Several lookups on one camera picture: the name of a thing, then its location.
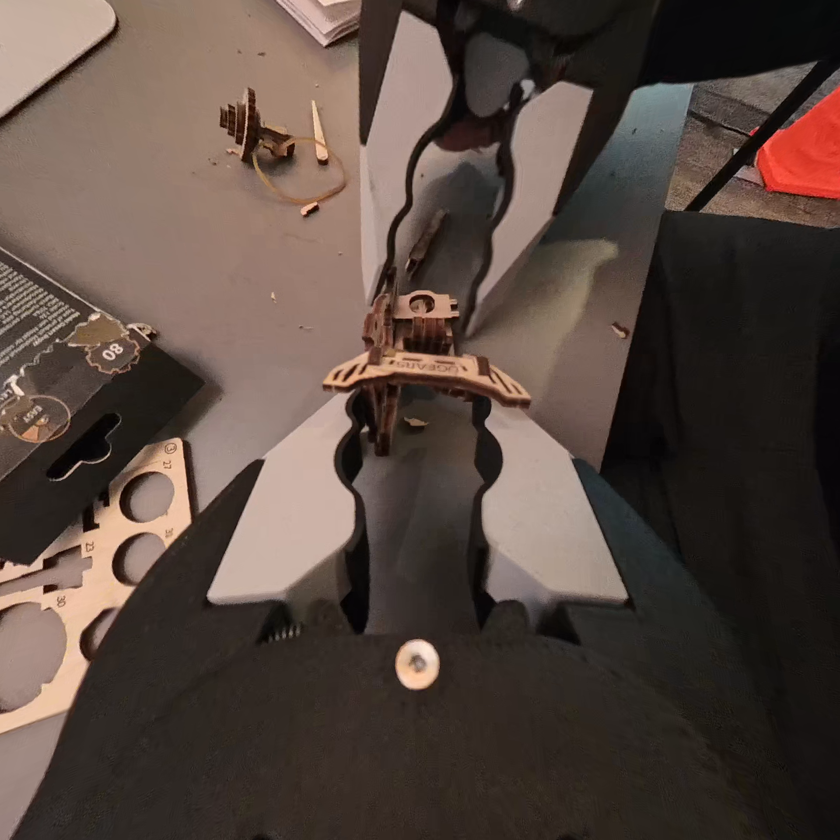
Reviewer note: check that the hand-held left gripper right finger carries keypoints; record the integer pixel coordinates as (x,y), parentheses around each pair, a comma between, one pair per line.
(558,525)

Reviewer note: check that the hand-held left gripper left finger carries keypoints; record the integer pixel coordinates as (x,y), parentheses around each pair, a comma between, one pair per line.
(282,525)

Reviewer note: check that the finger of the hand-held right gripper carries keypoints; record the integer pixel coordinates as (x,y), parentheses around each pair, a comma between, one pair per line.
(380,164)
(551,144)

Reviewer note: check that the thin wooden lever part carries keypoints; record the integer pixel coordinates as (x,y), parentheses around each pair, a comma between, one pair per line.
(426,239)

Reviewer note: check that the wooden buggy model assembly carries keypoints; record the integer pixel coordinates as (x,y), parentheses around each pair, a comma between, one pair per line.
(426,371)

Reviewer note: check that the person's right forearm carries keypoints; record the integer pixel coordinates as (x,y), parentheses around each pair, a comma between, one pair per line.
(735,33)

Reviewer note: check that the person's right hand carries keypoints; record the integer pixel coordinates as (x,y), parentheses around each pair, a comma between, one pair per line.
(469,134)

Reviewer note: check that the tan rubber band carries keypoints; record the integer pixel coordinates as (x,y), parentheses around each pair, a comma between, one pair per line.
(334,190)

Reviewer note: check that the pointed pale wooden stick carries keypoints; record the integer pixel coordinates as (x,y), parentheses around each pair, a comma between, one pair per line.
(319,134)

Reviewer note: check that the stepped wooden gear stack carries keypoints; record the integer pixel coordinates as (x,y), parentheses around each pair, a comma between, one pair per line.
(246,124)

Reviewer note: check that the small instruction booklet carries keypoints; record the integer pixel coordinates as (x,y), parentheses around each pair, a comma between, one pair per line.
(321,16)

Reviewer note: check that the person's dark clothing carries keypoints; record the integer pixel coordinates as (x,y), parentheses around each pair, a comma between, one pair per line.
(735,459)

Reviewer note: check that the black cardboard box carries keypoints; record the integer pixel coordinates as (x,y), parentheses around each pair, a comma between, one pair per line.
(131,407)

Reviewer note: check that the black tripod stand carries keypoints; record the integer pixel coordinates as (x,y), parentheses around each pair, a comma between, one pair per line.
(754,138)

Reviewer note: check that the scattered wood scraps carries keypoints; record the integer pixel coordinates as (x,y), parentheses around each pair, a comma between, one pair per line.
(617,330)

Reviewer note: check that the wooden piece with cross mark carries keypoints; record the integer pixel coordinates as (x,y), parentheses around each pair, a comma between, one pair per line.
(141,329)

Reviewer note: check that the orange-red plastic item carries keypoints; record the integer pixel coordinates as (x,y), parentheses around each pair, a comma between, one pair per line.
(804,157)

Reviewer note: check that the laser-cut plywood part sheet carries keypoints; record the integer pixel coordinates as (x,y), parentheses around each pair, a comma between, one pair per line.
(65,676)

